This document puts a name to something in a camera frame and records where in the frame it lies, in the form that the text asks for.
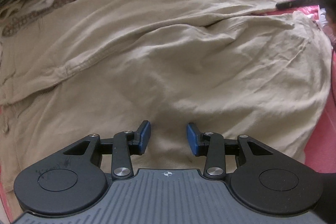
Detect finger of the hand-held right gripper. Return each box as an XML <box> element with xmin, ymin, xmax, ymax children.
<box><xmin>276</xmin><ymin>0</ymin><xmax>336</xmax><ymax>10</ymax></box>

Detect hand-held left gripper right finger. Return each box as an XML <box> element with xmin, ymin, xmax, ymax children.
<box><xmin>186</xmin><ymin>123</ymin><xmax>273</xmax><ymax>179</ymax></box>

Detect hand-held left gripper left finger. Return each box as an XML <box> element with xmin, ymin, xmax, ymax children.
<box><xmin>63</xmin><ymin>120</ymin><xmax>151</xmax><ymax>180</ymax></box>

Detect beige pants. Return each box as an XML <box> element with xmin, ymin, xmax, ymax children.
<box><xmin>0</xmin><ymin>0</ymin><xmax>332</xmax><ymax>203</ymax></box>

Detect pink floral blanket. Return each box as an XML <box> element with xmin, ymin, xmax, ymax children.
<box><xmin>0</xmin><ymin>0</ymin><xmax>336</xmax><ymax>224</ymax></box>

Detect beige knitted folded garment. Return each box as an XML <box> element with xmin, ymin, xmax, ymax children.
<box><xmin>0</xmin><ymin>0</ymin><xmax>87</xmax><ymax>39</ymax></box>

